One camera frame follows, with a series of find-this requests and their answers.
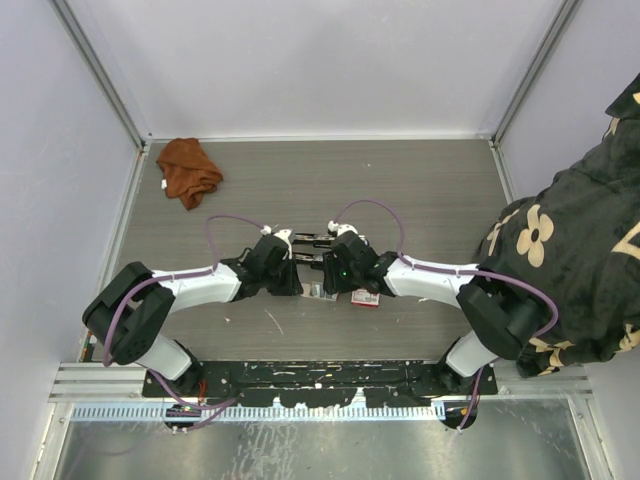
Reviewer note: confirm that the aluminium frame post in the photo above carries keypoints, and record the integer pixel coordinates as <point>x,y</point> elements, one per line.
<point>542,55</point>
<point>83,44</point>

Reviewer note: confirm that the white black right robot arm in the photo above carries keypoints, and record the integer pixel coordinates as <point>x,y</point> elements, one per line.
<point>503,312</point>

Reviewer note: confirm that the aluminium frame post left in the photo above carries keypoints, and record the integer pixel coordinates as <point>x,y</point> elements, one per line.
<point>83,44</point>

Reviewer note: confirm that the perforated cable duct strip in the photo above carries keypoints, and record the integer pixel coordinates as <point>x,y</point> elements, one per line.
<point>154,411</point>

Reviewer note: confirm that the red white staple box sleeve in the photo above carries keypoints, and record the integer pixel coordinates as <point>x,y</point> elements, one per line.
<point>362,297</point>

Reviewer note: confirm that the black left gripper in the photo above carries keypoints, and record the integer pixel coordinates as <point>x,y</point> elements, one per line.
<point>292,285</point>

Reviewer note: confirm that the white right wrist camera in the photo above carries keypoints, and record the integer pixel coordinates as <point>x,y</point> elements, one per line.
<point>336,229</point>

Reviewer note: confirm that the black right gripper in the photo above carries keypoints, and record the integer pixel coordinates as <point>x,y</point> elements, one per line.
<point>332,283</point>

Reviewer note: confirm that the aluminium front rail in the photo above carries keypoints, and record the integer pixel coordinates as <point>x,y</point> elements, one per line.
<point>92,382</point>

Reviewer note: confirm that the aluminium frame post right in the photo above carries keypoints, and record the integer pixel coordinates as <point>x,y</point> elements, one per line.
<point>542,55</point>

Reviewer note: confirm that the orange-brown cloth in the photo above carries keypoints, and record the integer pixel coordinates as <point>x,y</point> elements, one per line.
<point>188,172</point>

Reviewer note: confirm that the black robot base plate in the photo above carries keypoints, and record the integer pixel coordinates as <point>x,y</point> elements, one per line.
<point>317,384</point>

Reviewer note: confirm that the black stapler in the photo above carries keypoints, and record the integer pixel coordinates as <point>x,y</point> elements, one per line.
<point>328,240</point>
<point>313,261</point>

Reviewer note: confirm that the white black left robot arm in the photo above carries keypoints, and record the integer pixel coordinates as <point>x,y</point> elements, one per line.
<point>128,314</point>

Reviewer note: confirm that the black floral fleece garment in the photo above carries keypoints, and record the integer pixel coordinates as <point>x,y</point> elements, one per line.
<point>578,242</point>

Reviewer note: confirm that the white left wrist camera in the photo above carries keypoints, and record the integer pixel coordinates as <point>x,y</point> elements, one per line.
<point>286,236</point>

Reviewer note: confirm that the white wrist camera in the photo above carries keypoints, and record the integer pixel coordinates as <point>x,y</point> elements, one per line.
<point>336,229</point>
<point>286,236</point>

